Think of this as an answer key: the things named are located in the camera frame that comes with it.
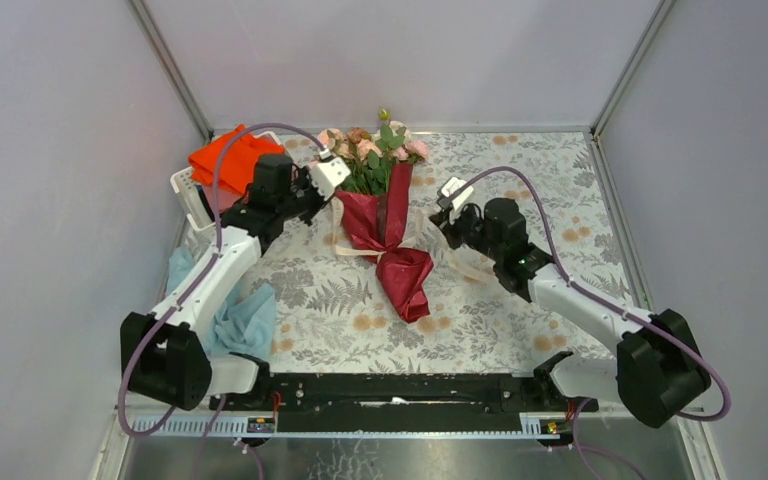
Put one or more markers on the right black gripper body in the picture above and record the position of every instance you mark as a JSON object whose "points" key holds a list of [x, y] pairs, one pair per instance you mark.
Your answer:
{"points": [[466, 228]]}

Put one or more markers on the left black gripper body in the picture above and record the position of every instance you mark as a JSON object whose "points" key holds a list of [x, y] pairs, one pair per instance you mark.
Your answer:
{"points": [[302, 199]]}

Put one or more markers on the cream ribbon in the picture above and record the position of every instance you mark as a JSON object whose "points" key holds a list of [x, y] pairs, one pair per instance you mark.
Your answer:
{"points": [[419, 233]]}

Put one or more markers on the dried brown fake flower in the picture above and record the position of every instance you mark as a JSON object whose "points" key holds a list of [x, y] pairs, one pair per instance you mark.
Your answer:
{"points": [[358, 136]]}

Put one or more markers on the peach fake flower stem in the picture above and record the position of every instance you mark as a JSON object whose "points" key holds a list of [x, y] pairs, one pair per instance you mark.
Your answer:
{"points": [[368, 170]]}

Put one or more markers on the dark red wrapping paper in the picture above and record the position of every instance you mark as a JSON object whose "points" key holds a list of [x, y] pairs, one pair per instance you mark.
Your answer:
{"points": [[380, 222]]}

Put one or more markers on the pink fake flower bunch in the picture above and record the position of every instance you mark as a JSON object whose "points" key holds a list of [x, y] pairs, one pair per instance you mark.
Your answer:
{"points": [[411, 152]]}

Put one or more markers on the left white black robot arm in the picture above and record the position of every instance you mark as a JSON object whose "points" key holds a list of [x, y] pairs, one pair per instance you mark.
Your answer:
{"points": [[164, 353]]}

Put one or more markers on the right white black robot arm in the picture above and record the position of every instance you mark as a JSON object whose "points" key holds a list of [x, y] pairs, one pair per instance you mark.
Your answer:
{"points": [[655, 369]]}

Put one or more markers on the orange folded cloth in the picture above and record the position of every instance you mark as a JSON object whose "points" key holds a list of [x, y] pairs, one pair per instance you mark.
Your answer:
{"points": [[237, 169]]}

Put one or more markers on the white plastic basket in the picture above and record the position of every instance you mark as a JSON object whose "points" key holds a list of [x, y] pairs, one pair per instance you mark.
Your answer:
{"points": [[186, 189]]}

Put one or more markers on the floral patterned tablecloth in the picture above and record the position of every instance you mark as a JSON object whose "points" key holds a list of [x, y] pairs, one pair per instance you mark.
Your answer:
{"points": [[334, 317]]}

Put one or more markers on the light blue cloth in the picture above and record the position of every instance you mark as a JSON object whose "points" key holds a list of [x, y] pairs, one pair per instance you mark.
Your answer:
{"points": [[243, 324]]}

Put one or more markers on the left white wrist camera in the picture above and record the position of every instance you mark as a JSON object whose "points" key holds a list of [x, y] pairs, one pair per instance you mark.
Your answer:
{"points": [[327, 176]]}

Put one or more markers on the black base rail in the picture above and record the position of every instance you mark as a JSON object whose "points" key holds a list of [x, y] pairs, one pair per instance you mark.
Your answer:
{"points": [[408, 403]]}

